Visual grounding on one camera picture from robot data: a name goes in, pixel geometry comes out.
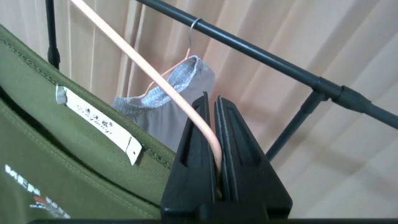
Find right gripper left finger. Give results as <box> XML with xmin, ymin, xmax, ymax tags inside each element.
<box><xmin>160</xmin><ymin>91</ymin><xmax>218</xmax><ymax>218</ymax></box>

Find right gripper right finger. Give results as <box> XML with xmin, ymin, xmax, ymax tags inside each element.
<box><xmin>214</xmin><ymin>95</ymin><xmax>293</xmax><ymax>218</ymax></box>

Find pale grey shorts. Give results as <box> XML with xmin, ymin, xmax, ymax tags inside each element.
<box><xmin>111</xmin><ymin>55</ymin><xmax>216</xmax><ymax>153</ymax></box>

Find green garment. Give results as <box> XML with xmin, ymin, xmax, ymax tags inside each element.
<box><xmin>0</xmin><ymin>24</ymin><xmax>177</xmax><ymax>220</ymax></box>

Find pink clothes hanger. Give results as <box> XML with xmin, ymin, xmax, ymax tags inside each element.
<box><xmin>133</xmin><ymin>17</ymin><xmax>203</xmax><ymax>101</ymax></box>
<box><xmin>70</xmin><ymin>0</ymin><xmax>223</xmax><ymax>175</ymax></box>

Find black clothes rack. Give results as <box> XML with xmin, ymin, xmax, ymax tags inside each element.
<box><xmin>45</xmin><ymin>0</ymin><xmax>398</xmax><ymax>162</ymax></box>

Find beige curtain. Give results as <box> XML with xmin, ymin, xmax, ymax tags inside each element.
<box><xmin>0</xmin><ymin>0</ymin><xmax>398</xmax><ymax>218</ymax></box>

